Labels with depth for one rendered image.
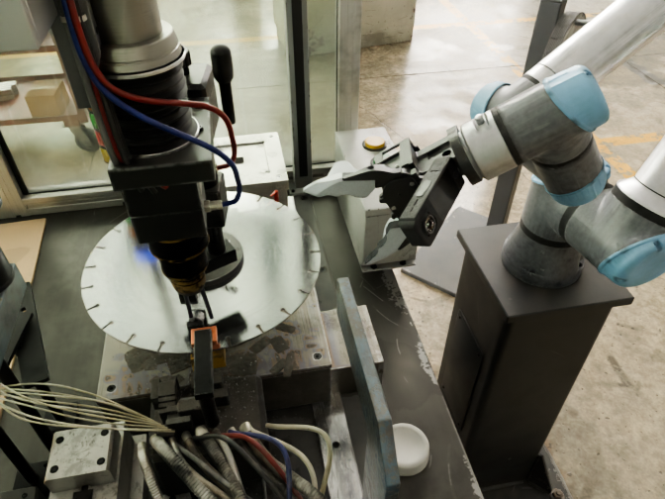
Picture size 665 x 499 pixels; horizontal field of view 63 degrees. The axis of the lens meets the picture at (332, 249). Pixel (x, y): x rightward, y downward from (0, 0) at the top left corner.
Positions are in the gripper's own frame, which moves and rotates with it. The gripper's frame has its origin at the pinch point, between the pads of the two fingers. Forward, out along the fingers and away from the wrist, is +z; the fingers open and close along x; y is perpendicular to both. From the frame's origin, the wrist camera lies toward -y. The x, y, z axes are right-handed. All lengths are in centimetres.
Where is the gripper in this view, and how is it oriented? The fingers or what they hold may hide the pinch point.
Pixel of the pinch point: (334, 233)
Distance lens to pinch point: 73.0
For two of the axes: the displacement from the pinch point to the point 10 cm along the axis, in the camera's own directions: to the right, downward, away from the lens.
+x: -5.6, -6.3, -5.4
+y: 0.3, -6.6, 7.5
